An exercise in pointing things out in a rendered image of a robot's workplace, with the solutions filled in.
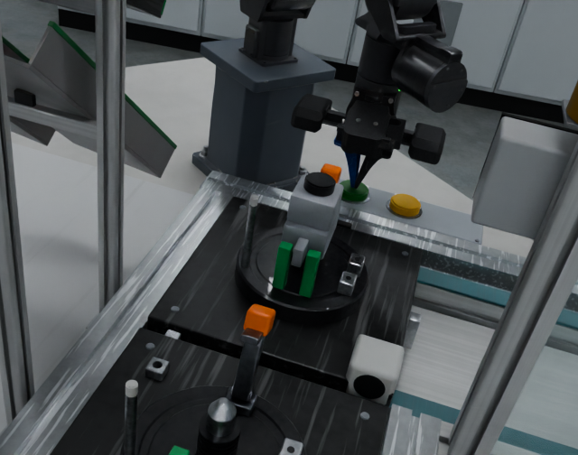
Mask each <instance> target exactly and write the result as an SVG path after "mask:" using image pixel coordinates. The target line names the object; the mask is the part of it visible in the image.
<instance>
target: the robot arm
mask: <svg viewBox="0 0 578 455"><path fill-rule="evenodd" d="M315 1H316V0H239V2H240V11H241V12H242V13H243V14H245V15H247V16H248V17H249V20H248V24H247V25H246V32H245V40H244V47H239V49H238V50H239V51H240V52H241V53H243V54H244V55H246V56H247V57H249V59H251V60H253V61H254V62H256V63H257V64H259V65H260V66H262V67H269V66H275V65H282V64H288V63H295V62H298V58H296V57H295V56H293V55H292V52H293V46H294V36H295V30H296V24H297V19H299V18H303V19H307V17H308V15H309V13H310V11H311V9H312V6H313V5H314V3H315ZM365 4H366V7H367V9H368V12H367V13H366V14H364V15H362V16H361V17H359V18H357V19H356V20H355V24H356V25H357V26H359V27H361V28H363V29H364V30H366V31H367V32H366V36H365V40H364V44H363V48H362V53H361V57H360V61H359V68H358V73H357V77H356V81H355V86H354V89H353V94H352V98H351V101H350V103H349V104H348V107H347V109H346V114H345V113H341V112H338V111H334V110H331V105H332V101H331V100H330V99H328V98H325V97H318V96H315V95H312V94H308V93H307V94H306V95H304V96H303V97H302V98H301V99H300V101H299V102H298V104H297V105H296V106H295V108H294V111H293V113H292V119H291V125H292V126H293V127H295V128H299V129H302V130H305V131H309V132H313V133H316V132H318V131H319V130H320V129H321V128H322V124H325V125H331V126H335V127H337V135H336V137H335V139H334V141H333V142H334V144H335V145H337V146H339V147H341V149H342V151H343V152H344V153H345V155H346V159H347V163H348V168H349V175H350V186H351V188H355V189H357V188H358V186H359V185H360V184H361V182H362V181H363V179H364V178H365V176H366V175H367V173H368V171H369V170H370V169H371V167H372V166H373V165H374V164H375V163H376V162H377V161H378V160H380V159H381V158H384V159H389V158H391V155H392V153H393V151H394V149H397V150H399V149H400V145H401V144H403V145H407V146H409V150H408V154H409V156H410V158H411V159H414V160H417V161H421V162H424V163H430V164H437V163H438V162H439V161H440V158H441V155H442V152H443V146H444V141H445V136H446V133H445V132H444V130H443V128H441V127H437V126H433V125H427V124H423V123H417V124H416V126H415V130H414V131H411V130H407V129H405V126H406V120H404V119H400V118H396V112H397V109H398V105H399V101H400V98H401V95H402V91H403V92H404V93H406V94H407V95H408V96H409V97H411V98H413V99H415V100H416V101H418V102H419V103H421V104H422V105H424V106H426V107H428V108H429V109H431V110H432V111H434V112H436V113H442V112H444V111H446V110H448V109H450V108H451V107H453V106H454V105H455V104H456V103H457V102H458V100H459V99H460V98H461V96H462V94H463V92H464V90H465V89H466V87H467V83H468V80H467V70H466V68H465V66H464V65H463V64H462V63H461V58H462V55H463V53H462V51H461V50H459V49H457V48H455V47H451V46H448V45H446V44H444V43H442V42H440V41H438V40H436V39H443V38H445V37H446V31H445V27H444V19H443V13H442V8H441V4H440V0H365ZM419 18H422V19H423V21H424V22H423V23H404V24H399V23H397V22H396V21H397V20H408V19H419ZM361 155H366V157H365V159H364V161H363V163H362V165H361V168H360V170H359V162H360V156H361Z"/></svg>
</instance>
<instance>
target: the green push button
mask: <svg viewBox="0 0 578 455"><path fill-rule="evenodd" d="M340 184H341V185H343V188H344V189H343V193H342V198H344V199H345V200H350V201H363V200H365V199H366V198H367V197H368V187H367V186H366V185H365V184H364V183H361V184H360V185H359V186H358V188H357V189H355V188H351V186H350V180H345V181H342V182H341V183H340Z"/></svg>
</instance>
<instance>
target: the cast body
mask: <svg viewBox="0 0 578 455"><path fill-rule="evenodd" d="M343 189H344V188H343V185H341V184H338V183H336V181H335V180H334V179H333V178H332V177H331V176H330V175H329V174H326V173H323V172H311V173H309V174H307V175H302V177H301V178H300V180H299V181H298V183H297V185H296V187H295V188H294V191H293V193H292V195H291V197H290V201H289V207H288V212H287V220H286V222H285V223H284V230H283V235H282V241H284V242H288V243H291V244H294V246H293V251H292V252H293V257H292V262H291V265H294V266H297V267H301V266H302V263H303V260H304V258H305V257H306V256H307V254H308V252H309V250H310V249H312V250H316V251H319V252H321V258H320V260H322V259H323V258H324V255H325V253H326V250H327V248H328V246H329V243H330V242H331V238H332V235H333V233H334V230H335V228H336V226H337V222H338V217H339V214H340V201H341V197H342V193H343ZM282 241H281V242H282Z"/></svg>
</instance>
